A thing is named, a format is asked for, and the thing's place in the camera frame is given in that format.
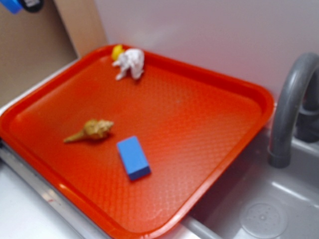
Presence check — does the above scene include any light wooden post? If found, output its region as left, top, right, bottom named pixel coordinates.
left=54, top=0, right=108, bottom=58

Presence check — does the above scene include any yellow toy piece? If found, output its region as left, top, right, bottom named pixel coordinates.
left=111, top=44, right=125, bottom=61

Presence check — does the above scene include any blue plastic bottle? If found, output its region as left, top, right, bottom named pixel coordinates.
left=0, top=0, right=22, bottom=14

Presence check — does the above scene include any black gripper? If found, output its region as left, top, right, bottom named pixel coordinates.
left=21, top=0, right=44, bottom=12

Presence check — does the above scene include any red plastic tray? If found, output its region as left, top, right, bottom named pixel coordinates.
left=0, top=46, right=274, bottom=239

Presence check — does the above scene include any round sink drain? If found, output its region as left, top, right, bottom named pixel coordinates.
left=239, top=202, right=288, bottom=239

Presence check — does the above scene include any grey plastic sink basin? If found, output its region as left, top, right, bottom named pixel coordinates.
left=183, top=130, right=319, bottom=239

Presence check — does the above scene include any blue rectangular block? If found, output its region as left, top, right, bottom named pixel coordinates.
left=117, top=136, right=151, bottom=181

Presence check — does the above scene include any grey plastic faucet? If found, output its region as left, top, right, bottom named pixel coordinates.
left=268, top=52, right=319, bottom=168

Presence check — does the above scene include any tan conch seashell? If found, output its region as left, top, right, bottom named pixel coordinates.
left=63, top=119, right=114, bottom=143

